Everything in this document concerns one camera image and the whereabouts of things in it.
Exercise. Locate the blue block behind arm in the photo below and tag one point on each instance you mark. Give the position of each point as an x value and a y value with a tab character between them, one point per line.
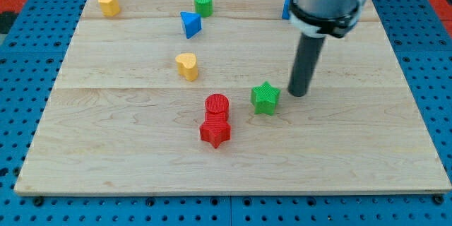
286	10

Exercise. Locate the wooden board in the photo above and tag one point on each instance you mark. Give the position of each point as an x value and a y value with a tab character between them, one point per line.
121	121

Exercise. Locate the yellow heart block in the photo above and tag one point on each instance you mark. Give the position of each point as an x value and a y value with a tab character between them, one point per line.
187	66

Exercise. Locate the yellow pentagon block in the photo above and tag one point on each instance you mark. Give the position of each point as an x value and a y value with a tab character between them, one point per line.
109	8

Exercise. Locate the red cylinder block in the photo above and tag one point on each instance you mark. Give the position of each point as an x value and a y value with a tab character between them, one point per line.
216	104

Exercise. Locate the red star block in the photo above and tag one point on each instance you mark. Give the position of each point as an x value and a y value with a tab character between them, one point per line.
215	129

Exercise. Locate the green star block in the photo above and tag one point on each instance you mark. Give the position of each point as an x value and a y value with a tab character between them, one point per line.
265	98

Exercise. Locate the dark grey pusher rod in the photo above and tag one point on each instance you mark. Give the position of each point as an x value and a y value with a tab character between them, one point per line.
306	57

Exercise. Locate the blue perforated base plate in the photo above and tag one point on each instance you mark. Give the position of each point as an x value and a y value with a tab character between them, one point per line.
31	56

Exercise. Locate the green cylinder block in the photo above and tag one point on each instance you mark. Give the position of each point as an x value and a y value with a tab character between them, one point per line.
204	7

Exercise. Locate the blue triangle block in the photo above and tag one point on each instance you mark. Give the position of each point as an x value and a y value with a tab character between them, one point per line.
191	23

